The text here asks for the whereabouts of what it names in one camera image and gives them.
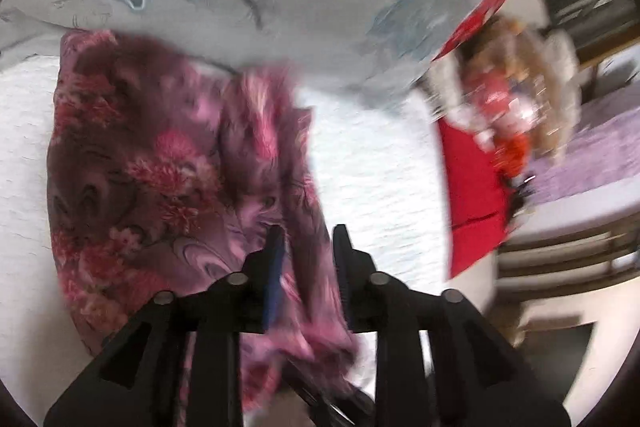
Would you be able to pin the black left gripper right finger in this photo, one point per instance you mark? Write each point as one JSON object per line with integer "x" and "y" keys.
{"x": 438, "y": 361}

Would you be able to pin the purple mat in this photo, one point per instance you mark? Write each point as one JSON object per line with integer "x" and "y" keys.
{"x": 604, "y": 149}

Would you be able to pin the white quilted bed cover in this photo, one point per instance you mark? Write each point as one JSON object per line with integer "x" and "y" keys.
{"x": 378, "y": 169}

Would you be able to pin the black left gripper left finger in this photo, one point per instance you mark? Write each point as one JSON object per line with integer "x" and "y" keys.
{"x": 190, "y": 342}

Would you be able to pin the purple pink floral garment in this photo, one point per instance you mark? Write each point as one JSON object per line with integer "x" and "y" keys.
{"x": 164, "y": 177}

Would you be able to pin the red patterned bedsheet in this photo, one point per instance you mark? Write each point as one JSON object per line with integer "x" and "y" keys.
{"x": 477, "y": 197}

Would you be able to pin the doll in red dress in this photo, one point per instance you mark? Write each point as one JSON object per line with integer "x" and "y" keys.
{"x": 512, "y": 87}

